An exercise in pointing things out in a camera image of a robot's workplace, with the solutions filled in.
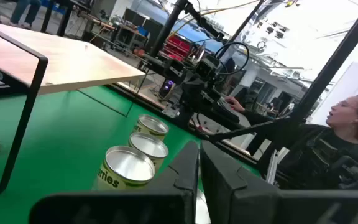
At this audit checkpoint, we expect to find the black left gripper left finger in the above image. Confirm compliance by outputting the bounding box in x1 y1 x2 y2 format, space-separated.
29 141 200 224

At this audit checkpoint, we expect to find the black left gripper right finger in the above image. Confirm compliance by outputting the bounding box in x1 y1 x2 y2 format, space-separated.
200 141 358 224

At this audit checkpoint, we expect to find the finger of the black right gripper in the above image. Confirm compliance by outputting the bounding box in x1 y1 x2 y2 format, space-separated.
141 55 185 75
211 101 241 124

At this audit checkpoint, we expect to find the tall blue cherries can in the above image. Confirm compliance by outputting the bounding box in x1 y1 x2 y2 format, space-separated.
96 145 157 191

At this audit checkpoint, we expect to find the tall tin food can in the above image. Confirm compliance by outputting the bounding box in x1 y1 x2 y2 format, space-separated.
132 114 170 141

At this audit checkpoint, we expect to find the tall green food can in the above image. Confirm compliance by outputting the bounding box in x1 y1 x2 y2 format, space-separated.
128 132 170 170

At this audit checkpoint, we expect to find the red tool cabinet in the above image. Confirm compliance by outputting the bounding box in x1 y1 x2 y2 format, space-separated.
163 34 195 62

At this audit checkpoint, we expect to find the cluttered workbench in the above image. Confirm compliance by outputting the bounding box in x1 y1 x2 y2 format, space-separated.
112 23 150 52

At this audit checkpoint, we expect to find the person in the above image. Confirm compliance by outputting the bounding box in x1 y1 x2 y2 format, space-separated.
9 0 43 30
224 93 358 190

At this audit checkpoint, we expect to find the green table mat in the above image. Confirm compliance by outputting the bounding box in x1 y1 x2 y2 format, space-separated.
0 85 262 224

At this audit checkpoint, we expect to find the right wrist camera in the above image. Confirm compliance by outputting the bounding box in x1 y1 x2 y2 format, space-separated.
194 57 219 78

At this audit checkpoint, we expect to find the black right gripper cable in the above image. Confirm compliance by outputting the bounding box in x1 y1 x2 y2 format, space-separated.
213 42 250 76

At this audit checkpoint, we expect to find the wooden shelf black metal frame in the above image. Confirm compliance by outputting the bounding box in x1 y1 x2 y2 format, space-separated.
0 19 147 195

